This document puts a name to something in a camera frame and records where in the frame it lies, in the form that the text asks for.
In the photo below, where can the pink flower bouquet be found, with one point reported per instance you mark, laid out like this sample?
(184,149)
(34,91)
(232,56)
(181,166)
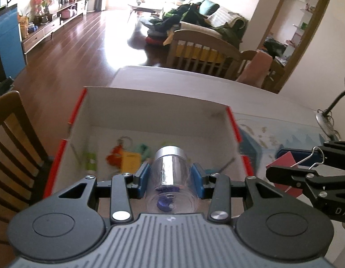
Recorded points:
(41,4)

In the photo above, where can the grey desk lamp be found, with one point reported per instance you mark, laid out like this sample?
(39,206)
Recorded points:
(326,122)

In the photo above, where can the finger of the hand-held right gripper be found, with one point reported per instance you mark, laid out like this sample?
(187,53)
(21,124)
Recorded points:
(338,153)
(286,174)

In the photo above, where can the striped sofa blanket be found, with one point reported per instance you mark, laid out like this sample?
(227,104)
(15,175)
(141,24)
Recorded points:
(222,16)

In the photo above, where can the dark clothes pile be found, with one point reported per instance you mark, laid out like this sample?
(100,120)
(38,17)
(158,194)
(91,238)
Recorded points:
(175,16)

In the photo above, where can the green white glue stick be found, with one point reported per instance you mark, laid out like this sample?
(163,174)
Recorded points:
(91,160)

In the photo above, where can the wooden tv cabinet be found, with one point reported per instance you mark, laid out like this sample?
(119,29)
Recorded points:
(49,30)

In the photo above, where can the clear bottle silver cap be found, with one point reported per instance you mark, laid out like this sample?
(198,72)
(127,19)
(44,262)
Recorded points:
(172,170)

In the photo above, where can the blue cabinet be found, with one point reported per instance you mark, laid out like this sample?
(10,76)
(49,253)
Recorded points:
(7,42)

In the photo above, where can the red floor cushion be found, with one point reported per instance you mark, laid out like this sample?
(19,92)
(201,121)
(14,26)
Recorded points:
(155,40)

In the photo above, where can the small teal plastic gadget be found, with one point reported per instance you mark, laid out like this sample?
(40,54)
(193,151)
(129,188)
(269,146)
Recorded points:
(141,149)

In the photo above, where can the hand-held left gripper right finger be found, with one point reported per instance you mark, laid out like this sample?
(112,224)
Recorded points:
(199,180)

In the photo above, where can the pink towel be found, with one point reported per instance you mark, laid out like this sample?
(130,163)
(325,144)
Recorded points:
(256,67)

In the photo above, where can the sofa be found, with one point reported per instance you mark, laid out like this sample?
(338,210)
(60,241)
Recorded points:
(211,26)

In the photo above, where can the dark wooden chair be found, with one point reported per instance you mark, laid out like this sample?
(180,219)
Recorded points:
(10,109)

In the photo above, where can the red binder clip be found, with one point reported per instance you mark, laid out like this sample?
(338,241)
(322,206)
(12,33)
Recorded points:
(282,159)

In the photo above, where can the small yellow box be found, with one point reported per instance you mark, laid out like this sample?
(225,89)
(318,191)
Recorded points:
(130,160)

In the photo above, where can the red cardboard box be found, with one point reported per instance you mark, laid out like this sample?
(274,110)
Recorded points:
(150,109)

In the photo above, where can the round coffee table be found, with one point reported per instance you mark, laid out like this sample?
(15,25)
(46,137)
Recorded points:
(146,5)

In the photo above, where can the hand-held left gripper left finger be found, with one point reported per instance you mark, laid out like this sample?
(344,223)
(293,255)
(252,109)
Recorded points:
(141,180)

